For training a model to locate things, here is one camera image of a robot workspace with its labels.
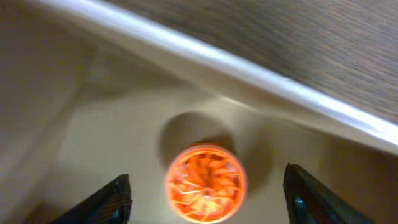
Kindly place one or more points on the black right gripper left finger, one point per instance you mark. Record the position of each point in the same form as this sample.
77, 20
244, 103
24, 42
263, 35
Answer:
109, 205

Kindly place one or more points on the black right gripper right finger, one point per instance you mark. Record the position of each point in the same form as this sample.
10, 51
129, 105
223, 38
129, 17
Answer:
310, 202

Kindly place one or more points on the orange round disc toy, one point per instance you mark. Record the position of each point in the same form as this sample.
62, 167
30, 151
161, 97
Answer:
205, 184

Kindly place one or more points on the pink square wooden box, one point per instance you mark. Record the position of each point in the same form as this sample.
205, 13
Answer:
94, 89

